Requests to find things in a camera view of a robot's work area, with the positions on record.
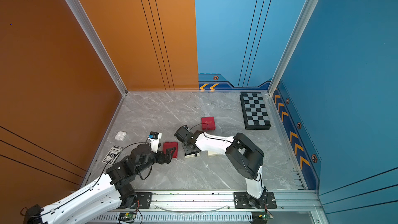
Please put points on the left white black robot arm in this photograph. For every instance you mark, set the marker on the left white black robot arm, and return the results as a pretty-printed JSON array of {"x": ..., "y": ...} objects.
[{"x": 109, "y": 191}]

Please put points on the black white chessboard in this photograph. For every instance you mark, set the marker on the black white chessboard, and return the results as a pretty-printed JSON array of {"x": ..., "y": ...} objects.
[{"x": 254, "y": 111}]

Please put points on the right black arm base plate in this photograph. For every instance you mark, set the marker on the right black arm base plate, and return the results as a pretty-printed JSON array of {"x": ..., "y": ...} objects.
[{"x": 243, "y": 200}]

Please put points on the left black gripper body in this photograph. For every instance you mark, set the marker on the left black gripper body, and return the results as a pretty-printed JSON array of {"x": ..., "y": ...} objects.
[{"x": 159, "y": 157}]

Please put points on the white earbuds case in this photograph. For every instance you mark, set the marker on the white earbuds case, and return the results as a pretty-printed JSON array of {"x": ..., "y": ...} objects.
[{"x": 120, "y": 136}]

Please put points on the right green circuit board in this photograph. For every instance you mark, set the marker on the right green circuit board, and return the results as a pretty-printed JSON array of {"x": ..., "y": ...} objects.
[{"x": 261, "y": 217}]

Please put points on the aluminium front rail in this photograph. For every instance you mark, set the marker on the aluminium front rail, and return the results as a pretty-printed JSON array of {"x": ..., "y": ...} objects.
[{"x": 188, "y": 201}]

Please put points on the left green circuit board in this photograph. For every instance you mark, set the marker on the left green circuit board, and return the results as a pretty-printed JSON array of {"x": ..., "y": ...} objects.
[{"x": 127, "y": 218}]

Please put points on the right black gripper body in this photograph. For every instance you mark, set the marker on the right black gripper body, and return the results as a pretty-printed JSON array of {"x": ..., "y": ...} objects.
[{"x": 185, "y": 146}]

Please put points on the red jewelry box lid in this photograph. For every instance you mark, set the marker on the red jewelry box lid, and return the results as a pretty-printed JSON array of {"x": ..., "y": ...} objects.
[{"x": 208, "y": 123}]

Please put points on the left closed red jewelry box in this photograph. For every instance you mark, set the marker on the left closed red jewelry box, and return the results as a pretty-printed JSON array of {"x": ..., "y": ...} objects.
[{"x": 171, "y": 146}]

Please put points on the cream box base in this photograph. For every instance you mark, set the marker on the cream box base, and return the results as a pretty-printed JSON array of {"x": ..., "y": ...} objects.
[{"x": 192, "y": 155}]

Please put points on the right aluminium corner post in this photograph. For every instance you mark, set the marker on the right aluminium corner post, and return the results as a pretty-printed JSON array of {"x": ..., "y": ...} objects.
[{"x": 299, "y": 28}]

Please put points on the white vented cable duct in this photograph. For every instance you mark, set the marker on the white vented cable duct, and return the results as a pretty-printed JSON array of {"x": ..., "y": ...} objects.
[{"x": 168, "y": 217}]

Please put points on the cream lotus print box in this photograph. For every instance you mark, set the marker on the cream lotus print box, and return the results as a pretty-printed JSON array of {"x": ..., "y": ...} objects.
[{"x": 212, "y": 153}]

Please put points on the green circuit board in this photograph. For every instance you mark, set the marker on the green circuit board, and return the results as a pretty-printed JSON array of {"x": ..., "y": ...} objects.
[
  {"x": 127, "y": 218},
  {"x": 261, "y": 217}
]

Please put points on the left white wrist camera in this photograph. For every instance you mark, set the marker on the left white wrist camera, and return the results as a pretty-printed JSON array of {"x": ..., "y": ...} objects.
[{"x": 154, "y": 140}]

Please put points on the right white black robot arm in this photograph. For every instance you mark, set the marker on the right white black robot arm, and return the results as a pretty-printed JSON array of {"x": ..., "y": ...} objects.
[{"x": 244, "y": 155}]

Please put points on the aluminium corner post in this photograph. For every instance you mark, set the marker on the aluminium corner post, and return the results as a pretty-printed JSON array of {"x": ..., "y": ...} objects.
[
  {"x": 81, "y": 16},
  {"x": 299, "y": 28}
]

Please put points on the left aluminium corner post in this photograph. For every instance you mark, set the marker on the left aluminium corner post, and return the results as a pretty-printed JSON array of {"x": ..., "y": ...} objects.
[{"x": 81, "y": 16}]

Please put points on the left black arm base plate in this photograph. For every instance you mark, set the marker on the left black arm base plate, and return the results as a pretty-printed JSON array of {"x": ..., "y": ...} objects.
[{"x": 138, "y": 200}]

